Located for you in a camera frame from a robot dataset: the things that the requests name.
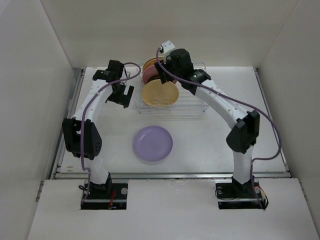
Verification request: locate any purple plastic plate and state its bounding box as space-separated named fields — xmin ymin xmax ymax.
xmin=132 ymin=125 xmax=173 ymax=163

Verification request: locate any aluminium table frame rail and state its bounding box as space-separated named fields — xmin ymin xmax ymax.
xmin=55 ymin=62 xmax=291 ymax=179

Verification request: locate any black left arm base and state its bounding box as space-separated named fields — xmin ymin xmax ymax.
xmin=78 ymin=182 xmax=129 ymax=210

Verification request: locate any white wire dish rack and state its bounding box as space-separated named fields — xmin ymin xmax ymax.
xmin=134 ymin=72 xmax=209 ymax=118

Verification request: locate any pink plastic plate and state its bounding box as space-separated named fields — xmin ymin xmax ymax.
xmin=142 ymin=65 xmax=158 ymax=85

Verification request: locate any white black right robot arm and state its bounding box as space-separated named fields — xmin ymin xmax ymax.
xmin=155 ymin=47 xmax=260 ymax=197

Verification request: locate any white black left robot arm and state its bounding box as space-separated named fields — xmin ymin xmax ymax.
xmin=62 ymin=60 xmax=142 ymax=199

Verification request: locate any beige plastic plate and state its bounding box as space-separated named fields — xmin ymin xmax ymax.
xmin=142 ymin=57 xmax=157 ymax=72

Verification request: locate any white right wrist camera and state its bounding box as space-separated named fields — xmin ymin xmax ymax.
xmin=160 ymin=40 xmax=176 ymax=55

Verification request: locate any yellow plastic plate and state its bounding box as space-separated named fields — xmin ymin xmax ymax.
xmin=141 ymin=79 xmax=180 ymax=107

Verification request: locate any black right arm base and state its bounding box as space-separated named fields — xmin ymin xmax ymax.
xmin=215 ymin=180 xmax=269 ymax=210

